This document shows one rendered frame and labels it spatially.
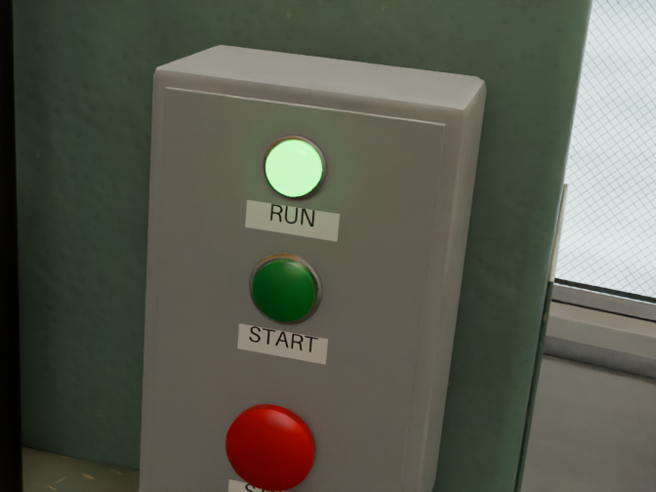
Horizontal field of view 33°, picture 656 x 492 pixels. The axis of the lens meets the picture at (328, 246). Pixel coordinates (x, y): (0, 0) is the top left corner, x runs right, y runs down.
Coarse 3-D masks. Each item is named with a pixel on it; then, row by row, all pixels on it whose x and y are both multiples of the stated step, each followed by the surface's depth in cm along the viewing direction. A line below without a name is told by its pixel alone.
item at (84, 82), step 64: (64, 0) 41; (128, 0) 40; (192, 0) 39; (256, 0) 39; (320, 0) 38; (384, 0) 38; (448, 0) 37; (512, 0) 37; (576, 0) 36; (64, 64) 41; (128, 64) 41; (384, 64) 38; (448, 64) 38; (512, 64) 37; (576, 64) 37; (64, 128) 42; (128, 128) 41; (512, 128) 38; (64, 192) 43; (128, 192) 42; (512, 192) 39; (64, 256) 44; (128, 256) 43; (512, 256) 39; (64, 320) 45; (128, 320) 44; (512, 320) 40; (64, 384) 46; (128, 384) 45; (448, 384) 41; (512, 384) 41; (64, 448) 46; (128, 448) 46; (448, 448) 42; (512, 448) 42
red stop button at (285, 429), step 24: (264, 408) 36; (240, 432) 36; (264, 432) 36; (288, 432) 35; (240, 456) 36; (264, 456) 36; (288, 456) 36; (312, 456) 36; (264, 480) 36; (288, 480) 36
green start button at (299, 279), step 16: (272, 256) 35; (288, 256) 34; (256, 272) 35; (272, 272) 34; (288, 272) 34; (304, 272) 34; (256, 288) 35; (272, 288) 34; (288, 288) 34; (304, 288) 34; (320, 288) 34; (256, 304) 35; (272, 304) 35; (288, 304) 34; (304, 304) 34; (272, 320) 35; (288, 320) 35; (304, 320) 35
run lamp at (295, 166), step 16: (272, 144) 33; (288, 144) 33; (304, 144) 33; (272, 160) 33; (288, 160) 33; (304, 160) 33; (320, 160) 33; (272, 176) 33; (288, 176) 33; (304, 176) 33; (320, 176) 33; (288, 192) 34; (304, 192) 33
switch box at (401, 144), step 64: (192, 64) 35; (256, 64) 36; (320, 64) 37; (192, 128) 34; (256, 128) 34; (320, 128) 33; (384, 128) 33; (448, 128) 32; (192, 192) 35; (256, 192) 34; (320, 192) 34; (384, 192) 33; (448, 192) 33; (192, 256) 35; (256, 256) 35; (320, 256) 34; (384, 256) 34; (448, 256) 34; (192, 320) 36; (256, 320) 36; (320, 320) 35; (384, 320) 35; (448, 320) 37; (192, 384) 37; (256, 384) 36; (320, 384) 36; (384, 384) 35; (192, 448) 38; (320, 448) 36; (384, 448) 36
